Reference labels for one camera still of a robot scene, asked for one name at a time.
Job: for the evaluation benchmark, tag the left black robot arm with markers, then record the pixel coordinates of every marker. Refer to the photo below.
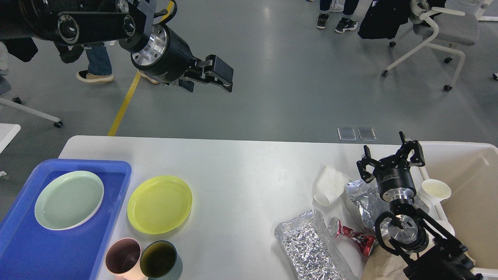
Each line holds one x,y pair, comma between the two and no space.
141,30

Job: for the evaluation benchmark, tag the black jacket left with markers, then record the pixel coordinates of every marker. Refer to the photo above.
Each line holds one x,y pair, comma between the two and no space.
23,49

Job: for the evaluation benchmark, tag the silver foil bag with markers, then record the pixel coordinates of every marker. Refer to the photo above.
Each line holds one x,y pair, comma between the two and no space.
363,202
311,250

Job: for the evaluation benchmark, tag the white paper cup lying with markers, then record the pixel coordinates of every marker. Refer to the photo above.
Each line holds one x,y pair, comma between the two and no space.
330,186

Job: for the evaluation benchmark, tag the silver foil bag rear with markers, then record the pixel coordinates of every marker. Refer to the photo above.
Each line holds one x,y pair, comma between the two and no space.
363,202

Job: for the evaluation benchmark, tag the white paper cup upright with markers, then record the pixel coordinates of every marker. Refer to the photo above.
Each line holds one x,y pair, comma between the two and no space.
434,191

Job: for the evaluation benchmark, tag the pink cup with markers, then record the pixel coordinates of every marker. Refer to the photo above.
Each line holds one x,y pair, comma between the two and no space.
123,260

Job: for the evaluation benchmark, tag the office chair left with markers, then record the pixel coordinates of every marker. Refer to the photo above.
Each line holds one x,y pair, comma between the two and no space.
17,104

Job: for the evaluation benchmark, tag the dark teal cup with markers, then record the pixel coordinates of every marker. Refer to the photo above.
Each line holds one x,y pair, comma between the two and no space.
161,261

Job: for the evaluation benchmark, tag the brown paper bag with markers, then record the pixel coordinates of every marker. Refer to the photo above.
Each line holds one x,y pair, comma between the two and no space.
382,265

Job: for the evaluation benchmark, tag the person in blue jeans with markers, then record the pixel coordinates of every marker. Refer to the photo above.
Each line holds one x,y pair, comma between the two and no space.
99,66

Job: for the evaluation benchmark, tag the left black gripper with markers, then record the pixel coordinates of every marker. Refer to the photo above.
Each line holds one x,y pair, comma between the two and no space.
167,58

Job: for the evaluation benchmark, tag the white side table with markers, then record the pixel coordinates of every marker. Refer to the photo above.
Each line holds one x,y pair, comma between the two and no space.
7,133

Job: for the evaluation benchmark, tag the yellow plastic plate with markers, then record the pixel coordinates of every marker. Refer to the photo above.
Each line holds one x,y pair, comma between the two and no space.
159,205

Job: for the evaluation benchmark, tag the blue plastic tray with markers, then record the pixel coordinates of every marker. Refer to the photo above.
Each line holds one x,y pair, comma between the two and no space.
31,252

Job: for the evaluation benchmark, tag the beige plastic bin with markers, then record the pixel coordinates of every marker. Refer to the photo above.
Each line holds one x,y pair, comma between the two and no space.
471,171

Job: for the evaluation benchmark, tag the floor socket plate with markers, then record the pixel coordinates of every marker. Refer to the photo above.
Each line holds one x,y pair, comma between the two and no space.
346,134
367,134

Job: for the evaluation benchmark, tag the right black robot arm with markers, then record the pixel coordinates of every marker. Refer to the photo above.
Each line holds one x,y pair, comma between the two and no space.
429,250

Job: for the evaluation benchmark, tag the floor socket plate left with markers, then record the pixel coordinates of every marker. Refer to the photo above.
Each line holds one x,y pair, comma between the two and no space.
346,134

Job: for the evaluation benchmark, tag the crushed red soda can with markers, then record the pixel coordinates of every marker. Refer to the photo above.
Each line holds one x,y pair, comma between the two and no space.
365,242

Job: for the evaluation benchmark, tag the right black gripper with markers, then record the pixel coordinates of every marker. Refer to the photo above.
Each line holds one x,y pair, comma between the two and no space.
392,173

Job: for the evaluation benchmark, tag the floor socket plate right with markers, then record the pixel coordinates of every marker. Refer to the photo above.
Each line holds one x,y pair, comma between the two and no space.
367,134

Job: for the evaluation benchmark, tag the pale green plate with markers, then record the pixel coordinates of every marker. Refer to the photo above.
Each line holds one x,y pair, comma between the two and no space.
69,200

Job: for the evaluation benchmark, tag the white office chair right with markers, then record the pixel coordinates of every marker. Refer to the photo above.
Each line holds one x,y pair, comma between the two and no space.
442,29

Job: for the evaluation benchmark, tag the silver foil bag front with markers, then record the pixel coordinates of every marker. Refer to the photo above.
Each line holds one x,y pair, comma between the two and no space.
311,250

